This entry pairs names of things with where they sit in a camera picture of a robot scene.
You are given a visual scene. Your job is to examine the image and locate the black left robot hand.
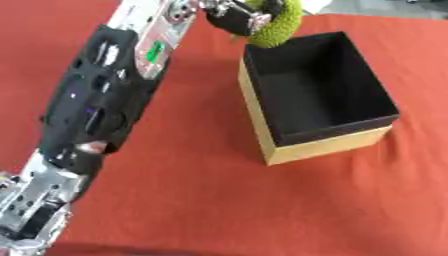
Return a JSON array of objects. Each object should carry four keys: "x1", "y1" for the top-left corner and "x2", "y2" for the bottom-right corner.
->
[{"x1": 197, "y1": 0, "x2": 287, "y2": 38}]

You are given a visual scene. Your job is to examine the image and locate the green bumpy toy fruit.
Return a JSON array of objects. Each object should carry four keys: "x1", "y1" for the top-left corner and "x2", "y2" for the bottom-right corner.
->
[{"x1": 243, "y1": 0, "x2": 307, "y2": 49}]

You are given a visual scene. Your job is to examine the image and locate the tan cardboard box black inside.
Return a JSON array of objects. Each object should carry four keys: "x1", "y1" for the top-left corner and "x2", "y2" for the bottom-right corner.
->
[{"x1": 236, "y1": 31, "x2": 403, "y2": 167}]

